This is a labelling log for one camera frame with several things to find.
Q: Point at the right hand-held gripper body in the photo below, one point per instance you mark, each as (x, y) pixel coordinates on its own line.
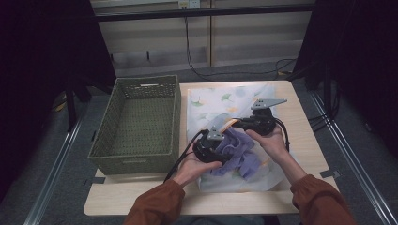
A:
(261, 120)

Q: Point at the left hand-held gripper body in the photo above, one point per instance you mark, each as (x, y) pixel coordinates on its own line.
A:
(208, 148)

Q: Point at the purple garment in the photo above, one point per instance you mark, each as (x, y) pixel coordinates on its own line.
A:
(241, 156)

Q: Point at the leaf-print mesh laundry bag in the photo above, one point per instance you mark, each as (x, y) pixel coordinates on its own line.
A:
(212, 103)

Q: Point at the green woven basket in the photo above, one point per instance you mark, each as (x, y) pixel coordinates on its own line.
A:
(140, 131)

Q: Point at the person's right hand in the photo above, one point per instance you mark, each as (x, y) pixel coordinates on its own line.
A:
(270, 143)

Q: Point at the person's left hand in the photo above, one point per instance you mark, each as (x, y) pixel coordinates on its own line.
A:
(191, 167)

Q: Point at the grey tape marker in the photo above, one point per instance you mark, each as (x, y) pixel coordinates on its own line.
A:
(95, 180)
(330, 173)

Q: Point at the black stand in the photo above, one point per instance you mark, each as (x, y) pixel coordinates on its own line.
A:
(70, 103)

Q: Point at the white wall socket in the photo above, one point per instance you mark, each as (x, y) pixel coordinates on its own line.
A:
(189, 3)

